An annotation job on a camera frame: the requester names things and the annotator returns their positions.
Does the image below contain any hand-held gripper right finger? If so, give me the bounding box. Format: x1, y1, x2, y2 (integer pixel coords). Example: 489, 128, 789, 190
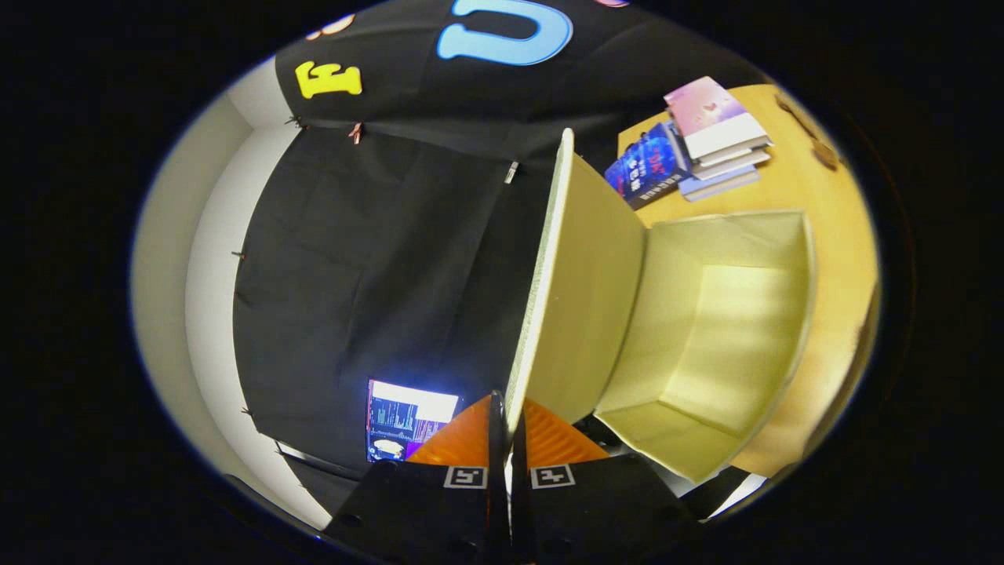
511, 399, 699, 565

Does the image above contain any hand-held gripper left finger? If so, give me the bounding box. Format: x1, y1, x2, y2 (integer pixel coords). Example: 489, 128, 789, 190
323, 390, 511, 565

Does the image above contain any green fabric storage box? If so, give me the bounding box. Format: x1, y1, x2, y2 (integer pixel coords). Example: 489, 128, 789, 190
504, 128, 818, 485

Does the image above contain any monitor screen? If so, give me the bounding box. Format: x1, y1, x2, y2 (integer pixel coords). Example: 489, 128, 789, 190
366, 379, 460, 463

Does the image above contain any black backdrop cloth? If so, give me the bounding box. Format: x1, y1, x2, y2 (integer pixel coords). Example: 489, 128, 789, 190
231, 0, 777, 519

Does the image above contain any light blue book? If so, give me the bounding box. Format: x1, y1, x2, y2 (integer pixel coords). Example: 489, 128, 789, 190
678, 165, 762, 203

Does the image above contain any white book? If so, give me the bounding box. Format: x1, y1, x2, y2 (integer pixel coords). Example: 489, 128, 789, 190
694, 148, 773, 180

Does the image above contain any pink cover book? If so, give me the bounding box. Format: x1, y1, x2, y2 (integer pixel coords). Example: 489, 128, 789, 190
665, 76, 773, 162

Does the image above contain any brown striped plush toy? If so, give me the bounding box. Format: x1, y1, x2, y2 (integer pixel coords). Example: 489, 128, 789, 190
775, 94, 842, 171

